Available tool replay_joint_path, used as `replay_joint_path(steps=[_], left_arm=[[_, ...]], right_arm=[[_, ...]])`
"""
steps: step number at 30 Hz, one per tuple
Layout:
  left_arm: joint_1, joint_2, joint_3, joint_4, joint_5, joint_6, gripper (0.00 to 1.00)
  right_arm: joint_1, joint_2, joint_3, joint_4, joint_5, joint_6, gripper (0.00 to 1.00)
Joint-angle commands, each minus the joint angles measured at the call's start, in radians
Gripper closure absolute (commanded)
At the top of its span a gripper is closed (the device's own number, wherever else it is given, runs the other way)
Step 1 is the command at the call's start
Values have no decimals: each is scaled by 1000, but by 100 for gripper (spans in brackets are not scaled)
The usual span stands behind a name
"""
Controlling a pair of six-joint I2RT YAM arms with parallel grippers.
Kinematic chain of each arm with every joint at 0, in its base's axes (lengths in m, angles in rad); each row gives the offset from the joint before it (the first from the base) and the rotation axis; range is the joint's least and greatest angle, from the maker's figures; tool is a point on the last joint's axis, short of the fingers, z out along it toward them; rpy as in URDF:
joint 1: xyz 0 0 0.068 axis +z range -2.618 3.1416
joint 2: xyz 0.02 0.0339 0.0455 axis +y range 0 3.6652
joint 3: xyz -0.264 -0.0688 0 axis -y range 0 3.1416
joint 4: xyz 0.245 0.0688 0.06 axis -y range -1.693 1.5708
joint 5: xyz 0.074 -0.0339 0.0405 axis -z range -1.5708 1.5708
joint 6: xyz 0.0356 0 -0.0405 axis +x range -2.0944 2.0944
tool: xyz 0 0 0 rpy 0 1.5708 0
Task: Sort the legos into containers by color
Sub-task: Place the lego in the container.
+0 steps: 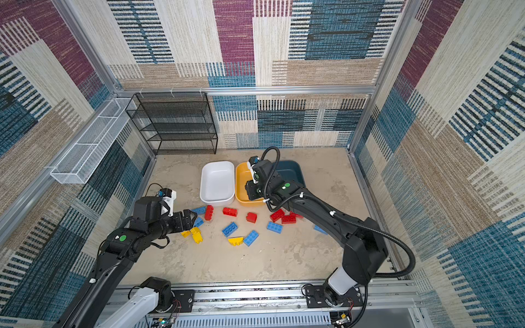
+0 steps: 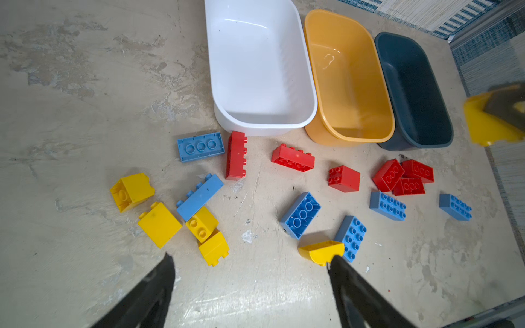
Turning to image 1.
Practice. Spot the black wire mesh shelf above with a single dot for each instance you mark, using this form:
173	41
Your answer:
174	122

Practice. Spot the yellow plastic bin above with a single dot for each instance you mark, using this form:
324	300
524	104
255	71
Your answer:
242	176

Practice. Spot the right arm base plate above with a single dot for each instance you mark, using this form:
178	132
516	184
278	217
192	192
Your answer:
317	297

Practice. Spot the red lego long centre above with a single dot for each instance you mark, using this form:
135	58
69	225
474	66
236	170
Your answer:
230	212

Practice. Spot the red lego flat left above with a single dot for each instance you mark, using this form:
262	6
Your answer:
275	217

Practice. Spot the blue lego centre upturned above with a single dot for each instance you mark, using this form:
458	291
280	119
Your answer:
230	229

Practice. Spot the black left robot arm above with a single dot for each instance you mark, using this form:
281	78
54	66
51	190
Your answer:
152	219

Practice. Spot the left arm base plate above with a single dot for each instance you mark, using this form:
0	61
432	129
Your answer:
182	301

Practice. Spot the red lego left upright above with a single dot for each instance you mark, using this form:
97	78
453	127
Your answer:
209	213

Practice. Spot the aluminium front rail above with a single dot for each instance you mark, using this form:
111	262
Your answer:
387	303

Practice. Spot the blue lego lower centre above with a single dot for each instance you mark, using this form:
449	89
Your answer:
250	238

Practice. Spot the red lego flat lower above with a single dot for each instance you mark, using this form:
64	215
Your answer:
289	219

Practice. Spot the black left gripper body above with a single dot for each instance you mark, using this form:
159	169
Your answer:
176	225

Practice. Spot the yellow lego sloped bottom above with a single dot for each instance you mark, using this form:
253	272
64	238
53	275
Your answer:
236	241

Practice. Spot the yellow lego pair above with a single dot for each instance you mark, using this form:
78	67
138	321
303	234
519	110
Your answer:
196	235

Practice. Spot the white wire mesh basket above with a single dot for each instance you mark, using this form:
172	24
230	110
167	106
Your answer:
85	155

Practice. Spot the red lego flat right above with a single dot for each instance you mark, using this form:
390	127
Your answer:
296	215

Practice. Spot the blue lego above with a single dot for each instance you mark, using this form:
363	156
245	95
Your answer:
274	227
200	210
320	230
250	238

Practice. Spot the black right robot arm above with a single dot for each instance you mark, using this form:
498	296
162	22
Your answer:
364	250

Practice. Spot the red lego flat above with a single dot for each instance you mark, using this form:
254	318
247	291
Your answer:
275	217
296	215
289	219

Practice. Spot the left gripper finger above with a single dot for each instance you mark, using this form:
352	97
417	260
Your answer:
190	223
189	215

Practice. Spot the white plastic bin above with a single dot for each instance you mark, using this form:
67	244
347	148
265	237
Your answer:
217	186

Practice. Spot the blue lego right centre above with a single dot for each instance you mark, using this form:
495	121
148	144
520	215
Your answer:
274	227

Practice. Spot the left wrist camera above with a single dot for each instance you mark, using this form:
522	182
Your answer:
168	197

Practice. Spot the blue lego far right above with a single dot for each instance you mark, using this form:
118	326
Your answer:
320	230

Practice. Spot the blue lego far left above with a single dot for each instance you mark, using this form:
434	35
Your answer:
200	210

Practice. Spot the red lego tall block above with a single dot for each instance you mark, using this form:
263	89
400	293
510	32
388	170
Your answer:
251	217

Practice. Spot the dark blue plastic bin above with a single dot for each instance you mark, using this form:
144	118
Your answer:
290	171

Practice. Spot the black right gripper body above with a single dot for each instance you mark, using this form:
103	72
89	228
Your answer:
253	189

